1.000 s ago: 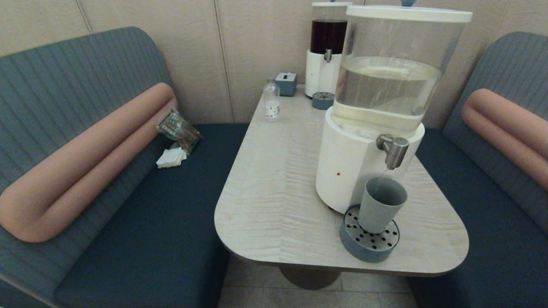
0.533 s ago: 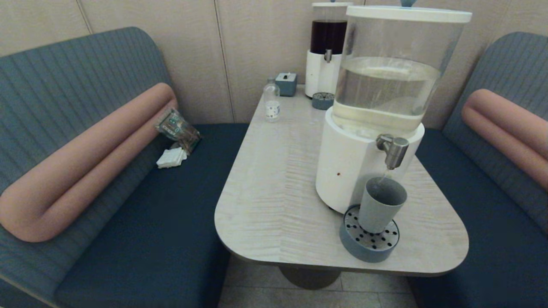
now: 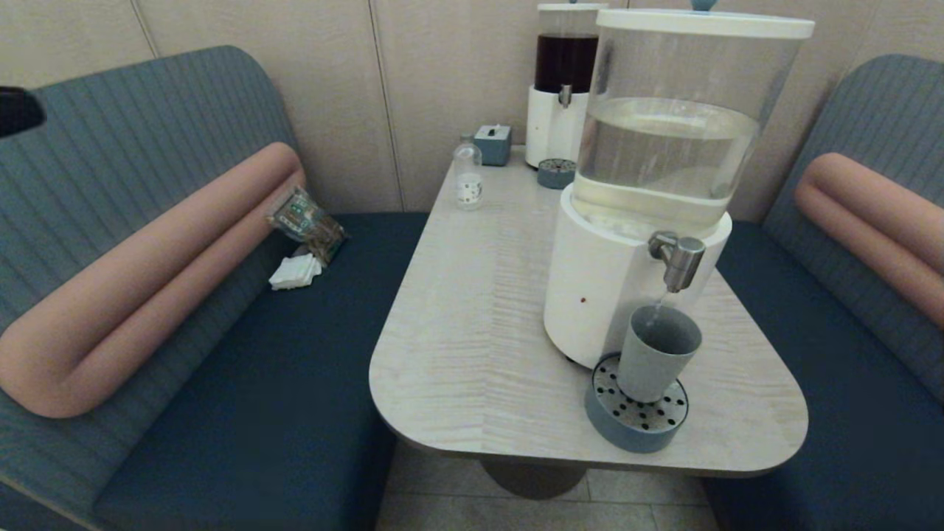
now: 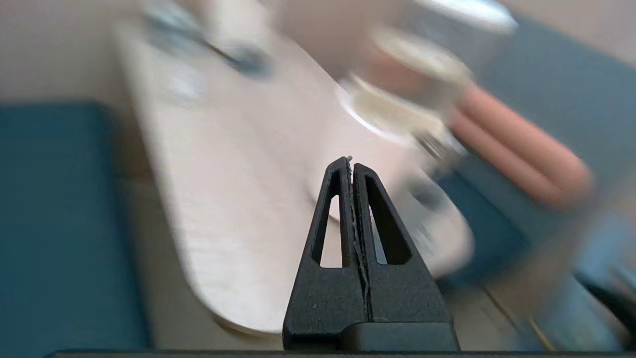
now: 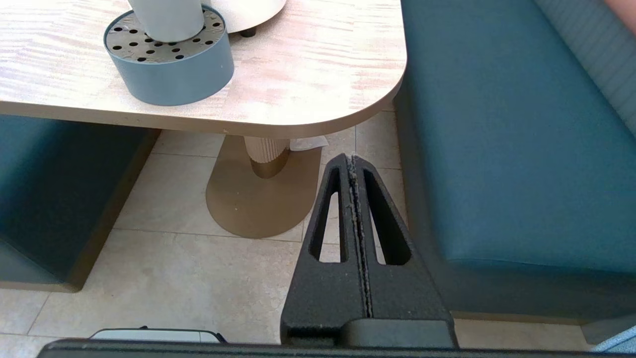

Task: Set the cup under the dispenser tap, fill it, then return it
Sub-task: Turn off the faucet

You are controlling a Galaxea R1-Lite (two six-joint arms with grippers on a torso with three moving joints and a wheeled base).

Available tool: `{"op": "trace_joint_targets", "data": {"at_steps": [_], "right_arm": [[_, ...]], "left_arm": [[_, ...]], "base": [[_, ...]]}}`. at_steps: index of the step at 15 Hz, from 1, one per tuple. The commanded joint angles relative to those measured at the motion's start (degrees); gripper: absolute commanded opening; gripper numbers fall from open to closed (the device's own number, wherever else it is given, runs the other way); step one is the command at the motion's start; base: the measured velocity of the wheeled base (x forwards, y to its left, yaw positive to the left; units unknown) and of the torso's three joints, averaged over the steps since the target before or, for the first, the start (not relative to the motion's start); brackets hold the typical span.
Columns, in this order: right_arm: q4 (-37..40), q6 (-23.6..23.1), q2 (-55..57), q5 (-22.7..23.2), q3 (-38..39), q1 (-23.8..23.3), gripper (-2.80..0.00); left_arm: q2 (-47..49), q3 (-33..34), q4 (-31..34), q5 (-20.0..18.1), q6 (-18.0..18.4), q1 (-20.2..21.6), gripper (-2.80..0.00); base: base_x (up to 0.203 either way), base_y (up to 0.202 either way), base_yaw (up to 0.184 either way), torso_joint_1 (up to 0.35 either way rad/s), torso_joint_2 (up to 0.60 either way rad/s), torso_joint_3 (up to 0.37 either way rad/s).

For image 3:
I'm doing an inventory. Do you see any shiny printed snack packet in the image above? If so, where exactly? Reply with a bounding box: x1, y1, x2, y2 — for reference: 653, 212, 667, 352
267, 186, 349, 266

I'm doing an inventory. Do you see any grey-blue plastic cup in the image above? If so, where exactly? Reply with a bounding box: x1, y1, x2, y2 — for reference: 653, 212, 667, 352
617, 305, 703, 403

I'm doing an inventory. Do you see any white paper napkin stack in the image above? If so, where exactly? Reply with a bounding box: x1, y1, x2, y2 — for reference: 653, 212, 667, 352
268, 254, 323, 291

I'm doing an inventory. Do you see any dark beverage dispenser white base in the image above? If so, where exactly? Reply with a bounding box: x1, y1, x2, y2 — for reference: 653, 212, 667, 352
526, 0, 610, 170

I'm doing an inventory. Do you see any clear water dispenser white base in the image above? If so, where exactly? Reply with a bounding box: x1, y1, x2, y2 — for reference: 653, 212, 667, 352
544, 0, 816, 369

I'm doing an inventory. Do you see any small blue tissue box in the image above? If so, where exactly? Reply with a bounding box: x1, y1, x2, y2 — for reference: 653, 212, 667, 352
474, 124, 513, 167

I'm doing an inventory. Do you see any pink cylindrical bolster cushion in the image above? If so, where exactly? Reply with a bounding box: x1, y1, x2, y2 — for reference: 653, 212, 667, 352
794, 153, 944, 329
0, 142, 307, 419

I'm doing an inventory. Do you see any blue round drip tray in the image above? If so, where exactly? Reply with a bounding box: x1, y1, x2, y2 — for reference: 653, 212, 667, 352
537, 159, 579, 190
585, 352, 690, 453

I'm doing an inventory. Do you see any clear plastic bottle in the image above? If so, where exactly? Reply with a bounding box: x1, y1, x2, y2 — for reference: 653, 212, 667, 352
454, 133, 484, 212

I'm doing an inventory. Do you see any blue upholstered booth sofa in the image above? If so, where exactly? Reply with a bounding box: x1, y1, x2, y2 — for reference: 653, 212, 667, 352
701, 54, 944, 531
0, 46, 430, 531

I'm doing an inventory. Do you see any bronze table pedestal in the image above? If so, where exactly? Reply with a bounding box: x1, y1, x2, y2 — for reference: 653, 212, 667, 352
481, 459, 589, 500

